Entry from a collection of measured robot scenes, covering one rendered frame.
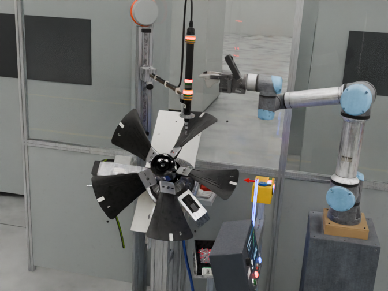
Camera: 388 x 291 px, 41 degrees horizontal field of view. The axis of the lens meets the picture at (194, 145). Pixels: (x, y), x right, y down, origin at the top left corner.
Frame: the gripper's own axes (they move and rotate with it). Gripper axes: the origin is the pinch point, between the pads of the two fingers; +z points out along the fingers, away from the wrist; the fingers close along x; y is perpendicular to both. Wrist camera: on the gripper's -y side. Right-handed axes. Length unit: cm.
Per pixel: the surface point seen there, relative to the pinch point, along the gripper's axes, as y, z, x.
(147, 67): 8, 43, 52
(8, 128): 97, 217, 181
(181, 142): 36.1, 10.5, 9.3
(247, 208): 93, -18, 72
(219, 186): 51, -12, -5
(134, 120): 28.5, 35.4, 11.1
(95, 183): 55, 47, -11
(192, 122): 28.4, 7.8, 19.3
